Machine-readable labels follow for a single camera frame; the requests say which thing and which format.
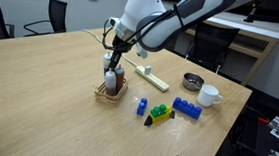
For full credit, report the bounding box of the black pointed toy block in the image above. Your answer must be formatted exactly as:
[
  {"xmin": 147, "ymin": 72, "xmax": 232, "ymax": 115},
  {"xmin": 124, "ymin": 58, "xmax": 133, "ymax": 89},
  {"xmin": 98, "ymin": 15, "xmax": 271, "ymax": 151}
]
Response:
[{"xmin": 143, "ymin": 114, "xmax": 155, "ymax": 128}]

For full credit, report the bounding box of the orange handled clamp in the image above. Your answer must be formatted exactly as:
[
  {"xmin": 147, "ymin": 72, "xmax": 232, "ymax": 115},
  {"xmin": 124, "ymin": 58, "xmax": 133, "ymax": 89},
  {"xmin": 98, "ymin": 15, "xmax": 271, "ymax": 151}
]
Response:
[{"xmin": 256, "ymin": 115, "xmax": 271, "ymax": 125}]

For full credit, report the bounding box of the small blue toy block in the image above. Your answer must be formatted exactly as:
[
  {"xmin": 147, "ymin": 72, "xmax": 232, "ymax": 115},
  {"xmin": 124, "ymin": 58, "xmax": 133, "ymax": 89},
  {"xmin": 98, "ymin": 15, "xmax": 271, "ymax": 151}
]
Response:
[{"xmin": 136, "ymin": 97, "xmax": 149, "ymax": 118}]

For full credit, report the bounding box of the cream power strip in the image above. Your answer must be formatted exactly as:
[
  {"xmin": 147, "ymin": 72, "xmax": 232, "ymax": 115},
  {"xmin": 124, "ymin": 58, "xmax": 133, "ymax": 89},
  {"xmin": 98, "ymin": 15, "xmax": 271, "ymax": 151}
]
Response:
[{"xmin": 133, "ymin": 65, "xmax": 172, "ymax": 93}]

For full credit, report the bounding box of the small wooden crate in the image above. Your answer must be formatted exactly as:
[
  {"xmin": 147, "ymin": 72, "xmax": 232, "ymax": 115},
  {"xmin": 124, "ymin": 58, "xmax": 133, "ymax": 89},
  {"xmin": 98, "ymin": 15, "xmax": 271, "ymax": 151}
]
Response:
[{"xmin": 92, "ymin": 76, "xmax": 129, "ymax": 108}]

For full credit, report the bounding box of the white plug adapter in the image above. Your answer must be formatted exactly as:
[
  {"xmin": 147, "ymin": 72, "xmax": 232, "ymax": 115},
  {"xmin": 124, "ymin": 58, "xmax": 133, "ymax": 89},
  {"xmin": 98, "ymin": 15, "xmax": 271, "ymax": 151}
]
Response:
[{"xmin": 144, "ymin": 64, "xmax": 153, "ymax": 76}]

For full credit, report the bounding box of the white mug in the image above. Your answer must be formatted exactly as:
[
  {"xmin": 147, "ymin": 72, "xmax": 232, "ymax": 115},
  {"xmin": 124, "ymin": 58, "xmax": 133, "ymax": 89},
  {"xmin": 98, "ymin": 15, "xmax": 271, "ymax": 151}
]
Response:
[{"xmin": 195, "ymin": 84, "xmax": 225, "ymax": 110}]

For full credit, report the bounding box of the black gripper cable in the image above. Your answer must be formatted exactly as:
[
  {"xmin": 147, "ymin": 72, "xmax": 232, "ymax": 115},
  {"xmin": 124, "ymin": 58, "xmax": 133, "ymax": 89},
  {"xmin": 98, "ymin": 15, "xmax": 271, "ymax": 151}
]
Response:
[{"xmin": 100, "ymin": 17, "xmax": 119, "ymax": 52}]

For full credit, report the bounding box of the green yellow toy car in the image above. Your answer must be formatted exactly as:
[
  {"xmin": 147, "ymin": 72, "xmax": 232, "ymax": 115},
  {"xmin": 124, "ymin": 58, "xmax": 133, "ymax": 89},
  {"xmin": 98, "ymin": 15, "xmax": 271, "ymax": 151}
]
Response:
[{"xmin": 149, "ymin": 103, "xmax": 173, "ymax": 127}]

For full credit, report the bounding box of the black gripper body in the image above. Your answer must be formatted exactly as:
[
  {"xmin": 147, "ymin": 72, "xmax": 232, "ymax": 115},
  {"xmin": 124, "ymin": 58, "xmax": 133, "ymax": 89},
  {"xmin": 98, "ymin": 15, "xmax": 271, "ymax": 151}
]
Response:
[{"xmin": 111, "ymin": 34, "xmax": 134, "ymax": 55}]

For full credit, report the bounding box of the steel bowl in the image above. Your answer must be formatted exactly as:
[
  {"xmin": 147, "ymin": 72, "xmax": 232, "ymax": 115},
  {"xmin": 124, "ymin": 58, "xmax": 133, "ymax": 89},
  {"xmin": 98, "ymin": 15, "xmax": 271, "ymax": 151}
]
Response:
[{"xmin": 181, "ymin": 71, "xmax": 206, "ymax": 93}]

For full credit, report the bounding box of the green toy block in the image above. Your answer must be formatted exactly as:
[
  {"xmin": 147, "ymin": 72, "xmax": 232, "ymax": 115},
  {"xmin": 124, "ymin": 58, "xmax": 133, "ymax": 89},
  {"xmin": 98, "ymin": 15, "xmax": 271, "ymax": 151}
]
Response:
[{"xmin": 149, "ymin": 103, "xmax": 168, "ymax": 119}]

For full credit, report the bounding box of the wooden side desk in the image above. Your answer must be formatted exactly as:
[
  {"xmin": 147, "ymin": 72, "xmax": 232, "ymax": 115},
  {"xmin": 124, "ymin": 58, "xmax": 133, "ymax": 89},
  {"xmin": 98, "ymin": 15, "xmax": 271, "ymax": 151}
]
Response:
[{"xmin": 178, "ymin": 8, "xmax": 279, "ymax": 89}]

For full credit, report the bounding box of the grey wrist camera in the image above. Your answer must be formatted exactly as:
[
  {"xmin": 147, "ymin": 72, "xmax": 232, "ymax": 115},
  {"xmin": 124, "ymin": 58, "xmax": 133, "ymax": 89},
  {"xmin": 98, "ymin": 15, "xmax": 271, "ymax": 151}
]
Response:
[{"xmin": 135, "ymin": 42, "xmax": 149, "ymax": 61}]

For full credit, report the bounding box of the long blue toy block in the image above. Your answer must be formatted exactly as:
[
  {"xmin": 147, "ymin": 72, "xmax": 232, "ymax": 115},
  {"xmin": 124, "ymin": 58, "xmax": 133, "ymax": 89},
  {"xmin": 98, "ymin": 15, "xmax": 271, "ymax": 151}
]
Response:
[{"xmin": 170, "ymin": 96, "xmax": 204, "ymax": 121}]

